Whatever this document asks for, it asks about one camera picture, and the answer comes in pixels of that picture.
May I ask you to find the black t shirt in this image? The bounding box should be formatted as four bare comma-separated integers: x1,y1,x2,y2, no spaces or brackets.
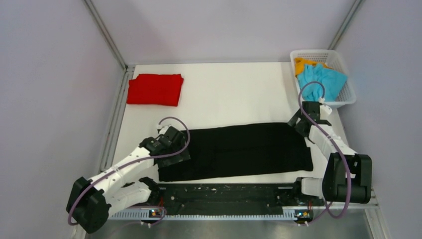
158,122,314,182

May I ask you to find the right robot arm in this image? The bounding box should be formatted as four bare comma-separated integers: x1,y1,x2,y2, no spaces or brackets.
288,101,372,205

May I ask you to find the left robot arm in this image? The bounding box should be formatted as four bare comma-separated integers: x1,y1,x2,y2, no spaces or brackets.
66,125,191,234

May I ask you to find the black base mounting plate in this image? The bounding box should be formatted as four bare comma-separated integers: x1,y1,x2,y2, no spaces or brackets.
137,182,324,216

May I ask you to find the light blue t shirt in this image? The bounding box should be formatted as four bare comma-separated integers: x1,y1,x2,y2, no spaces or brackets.
297,63,348,102

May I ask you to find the red folded t shirt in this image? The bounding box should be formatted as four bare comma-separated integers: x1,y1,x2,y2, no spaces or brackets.
126,74,184,107

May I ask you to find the orange t shirt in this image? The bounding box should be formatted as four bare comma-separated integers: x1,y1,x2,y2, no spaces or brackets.
294,57,332,77

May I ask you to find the white plastic laundry basket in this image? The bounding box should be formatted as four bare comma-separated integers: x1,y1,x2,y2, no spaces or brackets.
290,49,356,109

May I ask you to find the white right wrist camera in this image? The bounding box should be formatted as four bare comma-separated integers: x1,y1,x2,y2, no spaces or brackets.
318,98,333,118

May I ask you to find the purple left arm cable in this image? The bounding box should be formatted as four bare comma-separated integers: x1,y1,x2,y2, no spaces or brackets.
67,116,191,228

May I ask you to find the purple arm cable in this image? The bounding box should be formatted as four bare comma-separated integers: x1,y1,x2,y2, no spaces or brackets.
67,116,191,228
298,81,353,228

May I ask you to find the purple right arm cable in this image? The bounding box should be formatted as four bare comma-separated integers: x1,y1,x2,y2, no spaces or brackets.
298,81,353,228

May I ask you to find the aluminium frame rail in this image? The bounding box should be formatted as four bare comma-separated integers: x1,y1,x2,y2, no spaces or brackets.
76,195,390,239

